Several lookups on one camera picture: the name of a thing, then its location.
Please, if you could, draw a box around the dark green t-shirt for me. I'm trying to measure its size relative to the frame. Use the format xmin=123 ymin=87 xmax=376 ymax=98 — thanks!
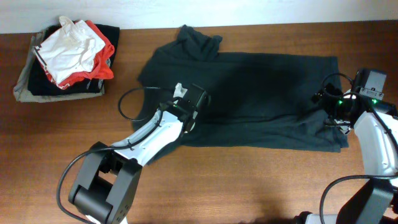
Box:
xmin=133 ymin=26 xmax=348 ymax=152

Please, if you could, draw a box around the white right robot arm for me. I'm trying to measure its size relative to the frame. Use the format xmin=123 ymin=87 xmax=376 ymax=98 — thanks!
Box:
xmin=294 ymin=83 xmax=397 ymax=223

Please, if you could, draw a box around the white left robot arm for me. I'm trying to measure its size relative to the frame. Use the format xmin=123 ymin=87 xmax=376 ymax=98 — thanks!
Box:
xmin=68 ymin=98 xmax=202 ymax=223

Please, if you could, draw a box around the red folded garment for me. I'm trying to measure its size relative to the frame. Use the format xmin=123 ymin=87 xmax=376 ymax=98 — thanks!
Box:
xmin=45 ymin=20 xmax=116 ymax=90

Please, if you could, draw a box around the white folded garment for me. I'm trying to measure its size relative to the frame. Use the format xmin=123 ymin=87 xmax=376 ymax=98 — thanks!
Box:
xmin=33 ymin=16 xmax=106 ymax=88

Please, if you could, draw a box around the grey folded garment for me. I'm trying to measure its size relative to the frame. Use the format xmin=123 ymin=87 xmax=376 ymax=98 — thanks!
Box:
xmin=12 ymin=26 xmax=105 ymax=103

